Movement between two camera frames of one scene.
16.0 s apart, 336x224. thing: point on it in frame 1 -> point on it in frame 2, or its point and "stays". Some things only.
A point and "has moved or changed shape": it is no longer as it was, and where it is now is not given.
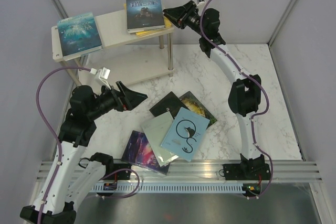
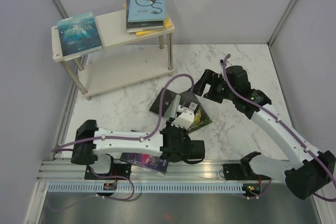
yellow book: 168,25 stays
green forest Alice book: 194,106 -> 201,118
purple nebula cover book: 138,152 stays
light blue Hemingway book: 185,135 has moved or changed shape
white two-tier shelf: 124,58 stays
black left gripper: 132,98 -> 168,123
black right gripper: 179,15 -> 208,76
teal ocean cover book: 79,33 stays
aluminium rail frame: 292,170 stays
